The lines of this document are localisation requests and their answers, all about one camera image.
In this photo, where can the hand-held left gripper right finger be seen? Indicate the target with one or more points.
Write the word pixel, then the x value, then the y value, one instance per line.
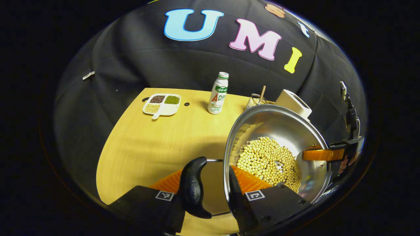
pixel 238 203

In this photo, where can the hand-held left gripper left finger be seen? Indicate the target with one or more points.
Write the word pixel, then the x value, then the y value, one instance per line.
pixel 144 203

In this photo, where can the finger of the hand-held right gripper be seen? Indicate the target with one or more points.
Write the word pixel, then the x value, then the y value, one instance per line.
pixel 323 154

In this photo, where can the pile of soybeans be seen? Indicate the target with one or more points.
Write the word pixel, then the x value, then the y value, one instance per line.
pixel 265 160

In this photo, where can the white toaster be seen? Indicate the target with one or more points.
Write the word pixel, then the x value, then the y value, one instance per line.
pixel 293 103

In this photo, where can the wooden stick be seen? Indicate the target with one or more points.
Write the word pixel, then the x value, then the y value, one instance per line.
pixel 262 94

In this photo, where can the white divided dish of beans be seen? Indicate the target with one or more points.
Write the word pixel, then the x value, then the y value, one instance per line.
pixel 162 105

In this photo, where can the white drink bottle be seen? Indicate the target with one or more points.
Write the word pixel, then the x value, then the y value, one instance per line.
pixel 217 96

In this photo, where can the white clip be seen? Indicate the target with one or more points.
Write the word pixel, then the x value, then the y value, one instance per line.
pixel 88 75

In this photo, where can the black backdrop cloth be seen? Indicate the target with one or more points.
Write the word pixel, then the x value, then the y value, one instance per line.
pixel 131 59

